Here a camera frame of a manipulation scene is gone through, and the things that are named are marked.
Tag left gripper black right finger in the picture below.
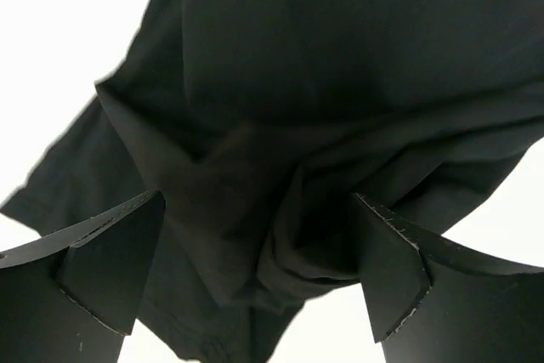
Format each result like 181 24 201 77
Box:
352 195 543 363

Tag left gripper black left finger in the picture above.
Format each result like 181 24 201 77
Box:
1 192 165 363

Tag black trousers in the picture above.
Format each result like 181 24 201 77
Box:
1 0 543 362

